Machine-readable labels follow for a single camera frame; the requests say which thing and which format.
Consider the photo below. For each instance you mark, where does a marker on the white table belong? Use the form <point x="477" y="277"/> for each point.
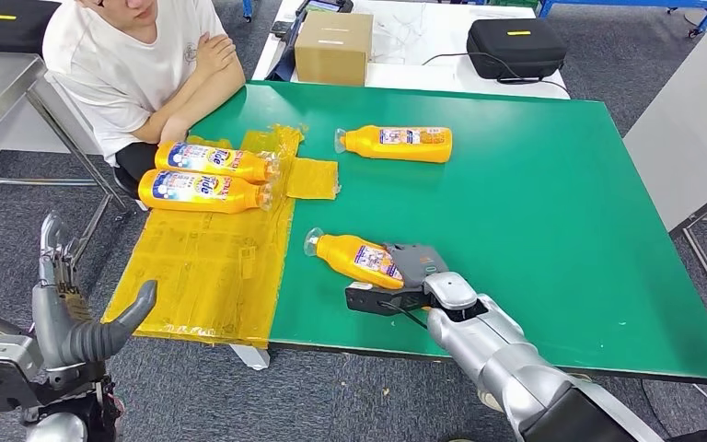
<point x="695" y="122"/>
<point x="426" y="76"/>

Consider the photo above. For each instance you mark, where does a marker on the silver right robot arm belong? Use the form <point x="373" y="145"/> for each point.
<point x="500" y="360"/>

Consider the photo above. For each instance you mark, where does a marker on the white table leg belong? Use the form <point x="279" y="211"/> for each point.
<point x="253" y="359"/>

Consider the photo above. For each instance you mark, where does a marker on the dark blue bag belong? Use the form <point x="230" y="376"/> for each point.
<point x="283" y="61"/>

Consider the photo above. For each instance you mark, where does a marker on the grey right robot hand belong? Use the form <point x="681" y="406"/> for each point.
<point x="417" y="262"/>

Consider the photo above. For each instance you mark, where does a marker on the dark tablet device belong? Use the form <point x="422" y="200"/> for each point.
<point x="329" y="3"/>

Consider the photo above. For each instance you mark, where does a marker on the person's left forearm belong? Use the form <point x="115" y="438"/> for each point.
<point x="216" y="97"/>

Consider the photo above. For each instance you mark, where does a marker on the person's left hand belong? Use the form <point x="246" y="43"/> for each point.
<point x="175" y="130"/>

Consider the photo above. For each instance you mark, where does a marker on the orange detergent bottle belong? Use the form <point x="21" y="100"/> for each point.
<point x="225" y="161"/>
<point x="219" y="192"/>
<point x="366" y="143"/>
<point x="341" y="256"/>

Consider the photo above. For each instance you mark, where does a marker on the clear plastic packaging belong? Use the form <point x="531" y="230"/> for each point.
<point x="399" y="33"/>

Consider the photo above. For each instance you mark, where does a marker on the black smartphone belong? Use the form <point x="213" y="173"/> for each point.
<point x="280" y="26"/>

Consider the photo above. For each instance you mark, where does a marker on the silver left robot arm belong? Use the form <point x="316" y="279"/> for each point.
<point x="54" y="430"/>

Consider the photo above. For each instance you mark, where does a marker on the black carry case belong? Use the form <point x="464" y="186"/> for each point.
<point x="515" y="49"/>
<point x="6" y="27"/>

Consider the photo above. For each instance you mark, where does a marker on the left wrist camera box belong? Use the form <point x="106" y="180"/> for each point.
<point x="3" y="357"/>

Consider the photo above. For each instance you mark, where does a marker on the yellow tape mat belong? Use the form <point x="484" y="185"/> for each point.
<point x="207" y="274"/>

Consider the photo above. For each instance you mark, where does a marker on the person's right hand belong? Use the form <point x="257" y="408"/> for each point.
<point x="214" y="55"/>

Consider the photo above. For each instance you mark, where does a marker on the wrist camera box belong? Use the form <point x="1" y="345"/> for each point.
<point x="3" y="357"/>
<point x="378" y="302"/>

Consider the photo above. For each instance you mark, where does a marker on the round black stool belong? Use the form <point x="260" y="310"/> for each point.
<point x="125" y="186"/>

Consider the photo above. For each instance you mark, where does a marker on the brown cardboard box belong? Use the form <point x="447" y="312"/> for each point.
<point x="332" y="49"/>

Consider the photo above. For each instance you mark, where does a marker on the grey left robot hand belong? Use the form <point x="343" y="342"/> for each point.
<point x="61" y="329"/>

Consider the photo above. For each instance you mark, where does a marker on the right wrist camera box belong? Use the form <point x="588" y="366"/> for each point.
<point x="378" y="302"/>

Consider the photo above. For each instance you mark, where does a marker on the person's right forearm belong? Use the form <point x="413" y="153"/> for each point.
<point x="170" y="100"/>

